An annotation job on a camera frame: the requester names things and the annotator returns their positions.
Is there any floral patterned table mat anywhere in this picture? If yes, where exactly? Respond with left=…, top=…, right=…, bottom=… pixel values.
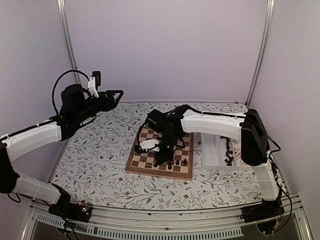
left=51, top=102, right=263, bottom=211

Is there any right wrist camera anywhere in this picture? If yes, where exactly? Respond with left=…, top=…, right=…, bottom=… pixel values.
left=134, top=139, right=160, bottom=153

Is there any right black cable loop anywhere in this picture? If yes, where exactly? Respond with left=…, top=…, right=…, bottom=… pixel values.
left=135, top=123, right=148, bottom=151

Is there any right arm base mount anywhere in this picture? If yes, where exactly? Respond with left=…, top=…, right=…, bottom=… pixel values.
left=240, top=198, right=285, bottom=235

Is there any left black cable loop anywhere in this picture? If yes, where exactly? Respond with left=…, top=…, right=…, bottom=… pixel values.
left=51, top=69, right=91, bottom=116

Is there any white divided plastic tray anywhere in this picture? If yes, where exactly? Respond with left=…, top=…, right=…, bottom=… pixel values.
left=201, top=133, right=251, bottom=171

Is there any light chess pieces pile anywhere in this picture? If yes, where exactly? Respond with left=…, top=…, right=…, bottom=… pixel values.
left=231, top=139, right=247, bottom=167

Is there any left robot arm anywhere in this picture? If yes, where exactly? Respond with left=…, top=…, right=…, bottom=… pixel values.
left=0, top=84, right=124, bottom=217

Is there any wooden chessboard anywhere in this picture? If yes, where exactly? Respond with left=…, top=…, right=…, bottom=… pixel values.
left=125, top=133, right=194, bottom=181

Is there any aluminium frame post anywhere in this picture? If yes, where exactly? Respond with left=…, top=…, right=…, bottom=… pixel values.
left=245, top=0, right=275, bottom=107
left=56, top=0, right=78, bottom=70

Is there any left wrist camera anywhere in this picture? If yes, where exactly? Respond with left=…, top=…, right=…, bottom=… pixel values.
left=87, top=71, right=101, bottom=98

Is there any left aluminium frame post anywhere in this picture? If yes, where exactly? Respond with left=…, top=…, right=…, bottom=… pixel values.
left=56, top=0, right=78, bottom=70

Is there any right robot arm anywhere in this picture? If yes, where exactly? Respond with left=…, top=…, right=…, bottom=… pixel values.
left=138, top=105, right=281, bottom=218

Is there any right aluminium frame post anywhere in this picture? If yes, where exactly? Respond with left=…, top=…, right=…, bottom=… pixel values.
left=245, top=0, right=275, bottom=107

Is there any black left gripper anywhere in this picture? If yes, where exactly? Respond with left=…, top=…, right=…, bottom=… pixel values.
left=75, top=89, right=124, bottom=123

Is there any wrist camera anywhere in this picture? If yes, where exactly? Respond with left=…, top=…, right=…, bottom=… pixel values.
left=134, top=139, right=160, bottom=153
left=87, top=71, right=101, bottom=98

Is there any dark chess pieces pile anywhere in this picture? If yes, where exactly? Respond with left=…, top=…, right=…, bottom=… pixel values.
left=220, top=136, right=234, bottom=166

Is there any front aluminium rail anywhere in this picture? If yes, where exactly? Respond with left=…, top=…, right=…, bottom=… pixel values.
left=21, top=195, right=313, bottom=240

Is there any black cable loop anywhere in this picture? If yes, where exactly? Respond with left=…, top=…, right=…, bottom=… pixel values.
left=135, top=123, right=148, bottom=151
left=51, top=69, right=91, bottom=116

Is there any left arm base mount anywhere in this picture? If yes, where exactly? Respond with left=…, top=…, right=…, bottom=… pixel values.
left=48, top=195, right=93, bottom=223

